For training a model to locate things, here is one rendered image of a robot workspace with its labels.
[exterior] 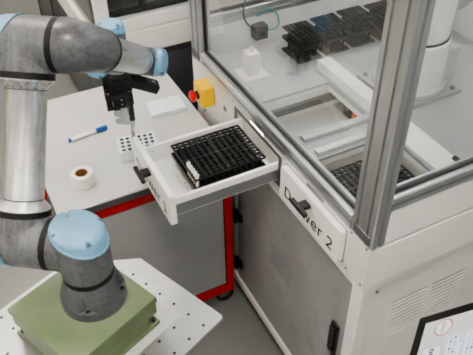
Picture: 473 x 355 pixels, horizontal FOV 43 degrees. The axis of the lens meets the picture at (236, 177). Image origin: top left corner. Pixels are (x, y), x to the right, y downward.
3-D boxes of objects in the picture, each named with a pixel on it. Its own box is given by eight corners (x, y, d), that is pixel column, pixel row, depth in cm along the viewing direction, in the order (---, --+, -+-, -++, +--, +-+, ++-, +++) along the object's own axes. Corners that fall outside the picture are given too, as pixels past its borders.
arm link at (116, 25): (90, 28, 166) (101, 14, 172) (97, 63, 173) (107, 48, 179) (117, 30, 165) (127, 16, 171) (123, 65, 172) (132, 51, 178)
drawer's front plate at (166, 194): (172, 226, 164) (168, 196, 157) (135, 165, 184) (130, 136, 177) (177, 224, 165) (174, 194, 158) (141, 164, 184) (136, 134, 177)
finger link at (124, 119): (117, 131, 192) (112, 106, 186) (135, 128, 193) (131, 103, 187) (118, 136, 189) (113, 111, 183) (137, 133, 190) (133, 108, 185)
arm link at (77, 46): (104, 15, 117) (171, 42, 165) (51, 12, 119) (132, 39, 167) (101, 76, 119) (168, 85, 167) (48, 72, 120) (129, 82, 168)
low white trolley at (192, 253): (99, 363, 226) (57, 217, 176) (57, 251, 268) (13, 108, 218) (238, 303, 245) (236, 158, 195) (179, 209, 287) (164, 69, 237)
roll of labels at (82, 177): (88, 172, 191) (86, 162, 188) (98, 183, 187) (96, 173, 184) (67, 181, 188) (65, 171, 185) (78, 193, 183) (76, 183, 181)
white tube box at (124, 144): (121, 162, 194) (120, 153, 192) (117, 146, 200) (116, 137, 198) (160, 155, 197) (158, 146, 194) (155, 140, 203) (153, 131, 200)
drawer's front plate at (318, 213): (336, 263, 154) (341, 233, 146) (279, 194, 173) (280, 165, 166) (342, 260, 154) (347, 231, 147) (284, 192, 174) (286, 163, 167)
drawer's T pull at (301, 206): (303, 219, 154) (304, 215, 153) (288, 201, 159) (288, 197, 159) (315, 214, 156) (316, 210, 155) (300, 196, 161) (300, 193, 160)
